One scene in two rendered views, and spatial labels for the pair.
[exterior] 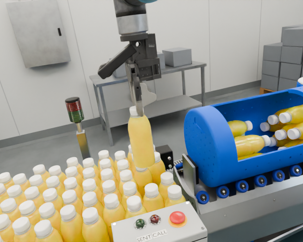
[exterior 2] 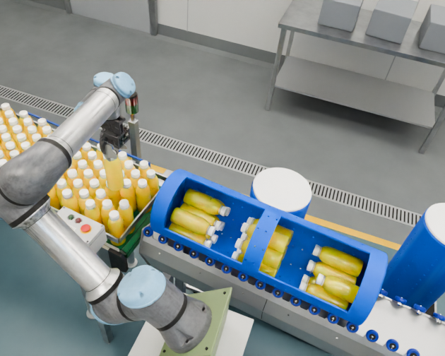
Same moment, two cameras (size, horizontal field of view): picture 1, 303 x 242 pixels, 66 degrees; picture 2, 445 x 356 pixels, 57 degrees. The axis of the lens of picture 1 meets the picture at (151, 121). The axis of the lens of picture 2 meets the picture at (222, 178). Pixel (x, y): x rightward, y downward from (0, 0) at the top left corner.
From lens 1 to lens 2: 129 cm
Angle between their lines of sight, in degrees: 36
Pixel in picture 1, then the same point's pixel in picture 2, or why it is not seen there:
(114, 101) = (321, 44)
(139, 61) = (105, 133)
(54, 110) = (236, 18)
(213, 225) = (149, 252)
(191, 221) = (89, 234)
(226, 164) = (154, 224)
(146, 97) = (110, 154)
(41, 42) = not seen: outside the picture
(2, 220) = not seen: hidden behind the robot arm
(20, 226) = not seen: hidden behind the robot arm
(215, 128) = (159, 198)
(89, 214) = (65, 193)
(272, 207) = (196, 275)
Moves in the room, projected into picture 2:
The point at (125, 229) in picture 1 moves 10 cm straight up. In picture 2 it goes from (63, 214) to (58, 197)
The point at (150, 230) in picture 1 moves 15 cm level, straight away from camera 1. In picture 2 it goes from (70, 223) to (99, 200)
